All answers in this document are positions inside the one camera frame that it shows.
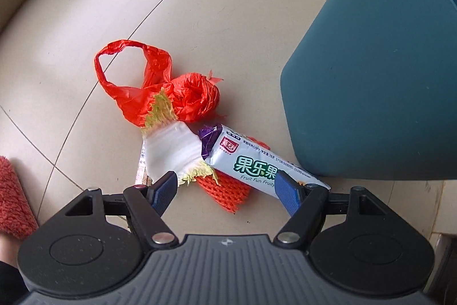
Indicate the brown stick snack packet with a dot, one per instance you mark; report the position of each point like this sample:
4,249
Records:
141,176

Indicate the orange foam fruit net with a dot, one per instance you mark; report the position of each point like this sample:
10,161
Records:
225,194

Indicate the white biscuit packet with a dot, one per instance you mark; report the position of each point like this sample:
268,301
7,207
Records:
246,155

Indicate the red plastic bag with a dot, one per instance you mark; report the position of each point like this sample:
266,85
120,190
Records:
192,97

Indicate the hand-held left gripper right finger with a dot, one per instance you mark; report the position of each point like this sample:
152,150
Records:
287,192

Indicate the red fluffy slipper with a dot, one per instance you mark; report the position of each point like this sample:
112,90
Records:
14,197

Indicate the teal plastic waste bin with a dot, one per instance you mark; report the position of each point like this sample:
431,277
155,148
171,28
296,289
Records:
375,76

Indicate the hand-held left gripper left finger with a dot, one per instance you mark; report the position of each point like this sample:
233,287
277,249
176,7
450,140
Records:
164,189

